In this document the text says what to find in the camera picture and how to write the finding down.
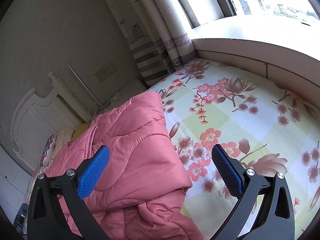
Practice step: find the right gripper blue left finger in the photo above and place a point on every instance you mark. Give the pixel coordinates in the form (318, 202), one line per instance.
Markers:
(45, 216)

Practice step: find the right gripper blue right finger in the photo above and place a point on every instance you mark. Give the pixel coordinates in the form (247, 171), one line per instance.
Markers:
(275, 219)

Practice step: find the pink quilted padded coat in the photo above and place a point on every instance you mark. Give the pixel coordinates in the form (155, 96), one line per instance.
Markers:
(142, 189)

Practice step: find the white wardrobe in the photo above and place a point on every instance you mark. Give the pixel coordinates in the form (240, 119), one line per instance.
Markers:
(13, 185)

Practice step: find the mandala patterned small pillow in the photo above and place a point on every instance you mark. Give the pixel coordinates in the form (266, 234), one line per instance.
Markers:
(48, 150)

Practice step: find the cream fluffy pillow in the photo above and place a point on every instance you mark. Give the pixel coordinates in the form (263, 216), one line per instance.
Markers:
(63, 136)

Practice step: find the floral bed sheet mattress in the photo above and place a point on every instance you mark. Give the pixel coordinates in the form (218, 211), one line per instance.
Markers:
(264, 126)

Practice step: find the yellow pillow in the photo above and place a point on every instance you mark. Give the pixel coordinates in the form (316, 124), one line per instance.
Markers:
(79, 130)

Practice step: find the white wooden headboard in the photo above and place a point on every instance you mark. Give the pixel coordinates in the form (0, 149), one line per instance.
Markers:
(36, 118)

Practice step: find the thin metal rod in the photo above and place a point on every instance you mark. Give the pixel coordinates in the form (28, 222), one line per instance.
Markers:
(85, 86)

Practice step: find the white window sill ledge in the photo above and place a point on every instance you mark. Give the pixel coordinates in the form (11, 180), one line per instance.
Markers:
(284, 52)

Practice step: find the patterned beige curtain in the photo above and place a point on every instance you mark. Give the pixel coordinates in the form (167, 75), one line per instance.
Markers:
(157, 33)

